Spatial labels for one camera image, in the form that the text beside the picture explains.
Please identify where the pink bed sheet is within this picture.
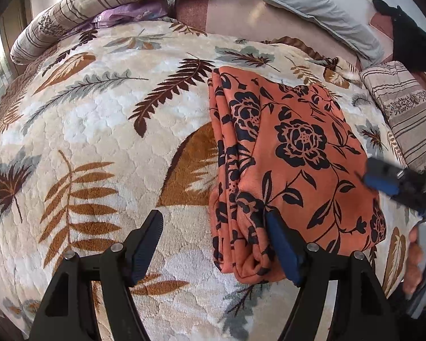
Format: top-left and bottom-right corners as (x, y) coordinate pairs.
(173, 0), (426, 86)

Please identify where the person's right hand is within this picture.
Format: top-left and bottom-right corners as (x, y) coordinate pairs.
(402, 225), (426, 296)

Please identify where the orange floral print garment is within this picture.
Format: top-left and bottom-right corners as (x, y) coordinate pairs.
(208, 66), (388, 285)

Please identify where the striped floral quilt roll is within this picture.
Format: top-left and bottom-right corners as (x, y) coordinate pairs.
(10, 0), (235, 66)

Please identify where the striped beige pillow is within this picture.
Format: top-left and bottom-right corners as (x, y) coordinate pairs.
(360, 60), (426, 174)

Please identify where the cream leaf print blanket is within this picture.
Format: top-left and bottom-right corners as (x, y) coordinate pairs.
(0, 19), (424, 341)

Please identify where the black cloth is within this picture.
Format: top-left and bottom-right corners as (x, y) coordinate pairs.
(372, 0), (426, 74)

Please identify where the grey pillow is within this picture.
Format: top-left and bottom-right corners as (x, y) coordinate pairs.
(250, 0), (386, 62)

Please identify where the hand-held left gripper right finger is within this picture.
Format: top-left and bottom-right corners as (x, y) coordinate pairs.
(264, 209), (402, 341)

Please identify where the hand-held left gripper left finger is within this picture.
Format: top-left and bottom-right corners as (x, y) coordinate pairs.
(28, 209), (164, 341)

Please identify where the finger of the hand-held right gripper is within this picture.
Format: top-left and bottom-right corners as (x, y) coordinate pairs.
(355, 157), (426, 218)

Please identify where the purple floral cloth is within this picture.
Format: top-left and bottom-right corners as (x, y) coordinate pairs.
(91, 0), (172, 30)

